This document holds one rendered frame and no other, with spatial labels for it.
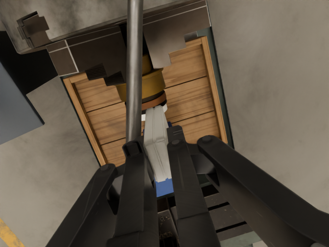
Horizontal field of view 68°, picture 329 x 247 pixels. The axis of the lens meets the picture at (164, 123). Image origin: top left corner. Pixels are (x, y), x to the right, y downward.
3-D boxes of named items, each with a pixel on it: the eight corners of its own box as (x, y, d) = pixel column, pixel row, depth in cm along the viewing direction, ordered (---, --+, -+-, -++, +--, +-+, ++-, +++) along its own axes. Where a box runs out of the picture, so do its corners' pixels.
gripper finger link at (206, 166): (170, 162, 14) (221, 149, 14) (165, 127, 18) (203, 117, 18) (176, 184, 14) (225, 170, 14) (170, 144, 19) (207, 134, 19)
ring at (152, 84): (102, 69, 37) (122, 123, 40) (160, 51, 37) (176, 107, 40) (107, 61, 45) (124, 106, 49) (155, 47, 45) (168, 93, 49)
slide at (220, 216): (103, 217, 71) (101, 229, 67) (243, 174, 72) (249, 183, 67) (123, 259, 78) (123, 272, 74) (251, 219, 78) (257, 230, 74)
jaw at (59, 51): (90, 11, 37) (19, 22, 28) (114, 1, 34) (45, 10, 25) (115, 80, 41) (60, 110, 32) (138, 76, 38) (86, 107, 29)
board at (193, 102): (66, 76, 62) (62, 79, 58) (202, 35, 62) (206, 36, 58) (108, 172, 73) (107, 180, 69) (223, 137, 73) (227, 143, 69)
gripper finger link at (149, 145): (167, 181, 16) (156, 184, 16) (162, 135, 23) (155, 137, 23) (154, 142, 15) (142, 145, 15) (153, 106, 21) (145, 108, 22)
